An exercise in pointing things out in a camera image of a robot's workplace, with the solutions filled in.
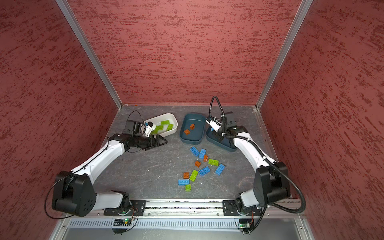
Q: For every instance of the small green lego bottom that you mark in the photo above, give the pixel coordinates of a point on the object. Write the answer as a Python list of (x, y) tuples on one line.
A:
[(188, 188)]

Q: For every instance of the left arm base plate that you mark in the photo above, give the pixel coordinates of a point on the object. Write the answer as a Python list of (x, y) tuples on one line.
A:
[(134, 208)]

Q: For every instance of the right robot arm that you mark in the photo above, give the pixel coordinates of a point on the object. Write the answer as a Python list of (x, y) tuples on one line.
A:
[(269, 185)]

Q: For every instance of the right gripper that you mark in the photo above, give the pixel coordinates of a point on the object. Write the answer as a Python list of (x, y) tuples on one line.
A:
[(218, 136)]

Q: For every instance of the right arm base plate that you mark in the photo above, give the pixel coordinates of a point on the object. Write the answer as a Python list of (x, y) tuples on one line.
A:
[(233, 208)]

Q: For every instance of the right circuit board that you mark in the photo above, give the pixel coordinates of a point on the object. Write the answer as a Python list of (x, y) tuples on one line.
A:
[(245, 223)]

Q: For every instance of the left circuit board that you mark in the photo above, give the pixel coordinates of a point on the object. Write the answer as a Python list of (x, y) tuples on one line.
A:
[(121, 223)]

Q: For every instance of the white container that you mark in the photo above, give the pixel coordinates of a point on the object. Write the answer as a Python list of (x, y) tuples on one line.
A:
[(164, 125)]

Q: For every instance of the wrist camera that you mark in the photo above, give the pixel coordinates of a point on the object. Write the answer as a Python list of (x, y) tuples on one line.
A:
[(215, 124), (148, 130)]

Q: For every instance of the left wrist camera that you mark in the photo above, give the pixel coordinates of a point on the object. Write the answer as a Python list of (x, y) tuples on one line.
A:
[(148, 130)]

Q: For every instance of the middle teal container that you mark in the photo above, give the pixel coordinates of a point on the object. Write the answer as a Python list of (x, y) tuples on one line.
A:
[(196, 135)]

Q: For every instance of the right teal container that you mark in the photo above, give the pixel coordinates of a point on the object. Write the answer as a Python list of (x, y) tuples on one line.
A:
[(220, 142)]

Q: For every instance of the teal container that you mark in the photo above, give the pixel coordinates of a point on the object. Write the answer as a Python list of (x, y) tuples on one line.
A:
[(220, 142), (196, 135)]

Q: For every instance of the circuit board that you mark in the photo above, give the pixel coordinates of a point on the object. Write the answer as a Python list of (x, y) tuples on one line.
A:
[(245, 223), (121, 223)]

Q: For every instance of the frame post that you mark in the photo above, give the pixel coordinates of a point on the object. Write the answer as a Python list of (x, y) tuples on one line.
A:
[(290, 37), (82, 38)]

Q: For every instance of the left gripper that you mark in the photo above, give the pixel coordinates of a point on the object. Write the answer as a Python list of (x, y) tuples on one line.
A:
[(157, 142)]

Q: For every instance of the right frame post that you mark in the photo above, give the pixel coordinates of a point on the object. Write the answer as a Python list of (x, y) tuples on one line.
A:
[(290, 37)]

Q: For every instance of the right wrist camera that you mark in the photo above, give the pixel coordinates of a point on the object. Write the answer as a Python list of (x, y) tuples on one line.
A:
[(215, 124)]

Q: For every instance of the blue studded lego upper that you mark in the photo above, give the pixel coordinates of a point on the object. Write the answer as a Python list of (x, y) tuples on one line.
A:
[(202, 154)]

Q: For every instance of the aluminium rail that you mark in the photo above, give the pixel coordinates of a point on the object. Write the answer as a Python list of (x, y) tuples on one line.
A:
[(179, 208)]

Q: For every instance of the left frame post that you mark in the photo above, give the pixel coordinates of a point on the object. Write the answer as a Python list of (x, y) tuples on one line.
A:
[(82, 38)]

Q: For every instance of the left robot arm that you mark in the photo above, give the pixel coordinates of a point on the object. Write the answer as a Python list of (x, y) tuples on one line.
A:
[(73, 191)]

